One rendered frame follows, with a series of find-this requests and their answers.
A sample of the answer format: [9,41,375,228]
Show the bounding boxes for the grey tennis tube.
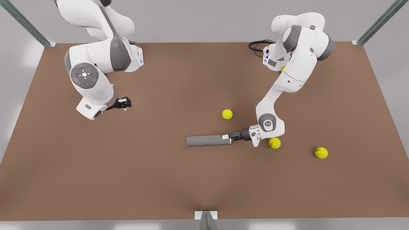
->
[187,134,232,147]

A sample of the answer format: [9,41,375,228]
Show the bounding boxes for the silver frame post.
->
[351,0,409,46]
[195,211,218,230]
[0,0,56,48]

